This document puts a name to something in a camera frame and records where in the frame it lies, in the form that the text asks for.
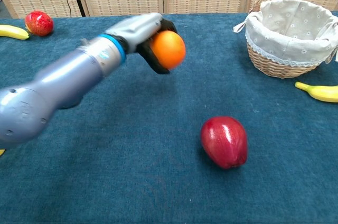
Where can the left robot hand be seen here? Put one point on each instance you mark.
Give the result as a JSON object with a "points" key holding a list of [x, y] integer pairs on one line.
{"points": [[137, 29]]}

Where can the orange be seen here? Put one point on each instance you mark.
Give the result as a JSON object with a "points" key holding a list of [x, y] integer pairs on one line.
{"points": [[169, 49]]}

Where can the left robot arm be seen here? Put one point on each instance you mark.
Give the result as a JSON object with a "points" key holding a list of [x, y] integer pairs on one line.
{"points": [[66, 76]]}

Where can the wicker basket with cloth liner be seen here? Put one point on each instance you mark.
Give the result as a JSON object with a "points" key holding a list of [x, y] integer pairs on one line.
{"points": [[285, 47]]}

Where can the yellow star fruit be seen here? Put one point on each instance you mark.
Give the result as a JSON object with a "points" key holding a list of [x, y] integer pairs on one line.
{"points": [[1, 152]]}

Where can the speckled red apple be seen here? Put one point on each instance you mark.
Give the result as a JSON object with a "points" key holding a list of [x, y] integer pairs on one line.
{"points": [[39, 23]]}

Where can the yellow banana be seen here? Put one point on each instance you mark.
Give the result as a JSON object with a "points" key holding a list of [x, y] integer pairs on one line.
{"points": [[13, 32], [322, 93]]}

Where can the blue table mat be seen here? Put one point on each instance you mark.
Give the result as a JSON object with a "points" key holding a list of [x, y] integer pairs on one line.
{"points": [[132, 155]]}

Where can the dark red apple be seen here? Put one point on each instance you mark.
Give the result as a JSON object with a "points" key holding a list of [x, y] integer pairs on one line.
{"points": [[224, 142]]}

